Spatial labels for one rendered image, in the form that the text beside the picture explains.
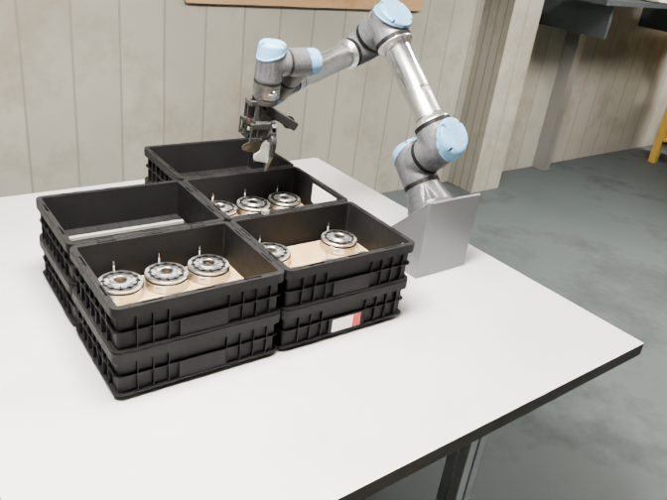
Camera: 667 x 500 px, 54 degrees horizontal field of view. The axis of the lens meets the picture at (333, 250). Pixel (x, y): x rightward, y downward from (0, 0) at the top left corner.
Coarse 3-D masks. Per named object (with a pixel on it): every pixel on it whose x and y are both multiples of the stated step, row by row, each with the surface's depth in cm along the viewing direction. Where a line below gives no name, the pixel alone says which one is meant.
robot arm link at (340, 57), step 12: (348, 36) 210; (336, 48) 205; (348, 48) 206; (360, 48) 208; (324, 60) 199; (336, 60) 202; (348, 60) 206; (360, 60) 209; (324, 72) 199; (300, 84) 192; (312, 84) 199; (288, 96) 193
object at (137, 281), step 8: (112, 272) 154; (120, 272) 155; (128, 272) 155; (104, 280) 150; (136, 280) 153; (104, 288) 148; (112, 288) 148; (120, 288) 148; (128, 288) 149; (136, 288) 149
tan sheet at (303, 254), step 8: (320, 240) 190; (288, 248) 183; (296, 248) 183; (304, 248) 184; (312, 248) 185; (320, 248) 185; (360, 248) 188; (296, 256) 179; (304, 256) 180; (312, 256) 180; (320, 256) 181; (328, 256) 181; (336, 256) 182; (296, 264) 175; (304, 264) 176
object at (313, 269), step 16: (304, 208) 184; (320, 208) 186; (384, 224) 180; (256, 240) 162; (272, 256) 156; (352, 256) 161; (368, 256) 164; (384, 256) 167; (288, 272) 151; (304, 272) 153; (320, 272) 156
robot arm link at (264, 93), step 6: (258, 84) 175; (252, 90) 178; (258, 90) 176; (264, 90) 176; (270, 90) 176; (276, 90) 177; (258, 96) 177; (264, 96) 177; (270, 96) 177; (276, 96) 178
